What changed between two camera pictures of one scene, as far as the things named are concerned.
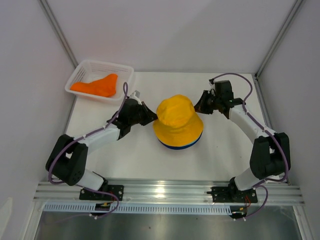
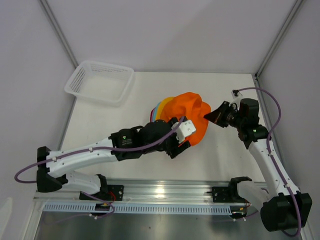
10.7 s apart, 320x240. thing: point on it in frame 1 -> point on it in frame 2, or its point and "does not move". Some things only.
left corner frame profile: (46, 8) does not move
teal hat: (185, 146) -> (155, 112)
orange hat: (105, 86) -> (189, 105)
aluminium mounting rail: (171, 192) does not move
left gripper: (149, 116) -> (173, 151)
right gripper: (200, 107) -> (217, 116)
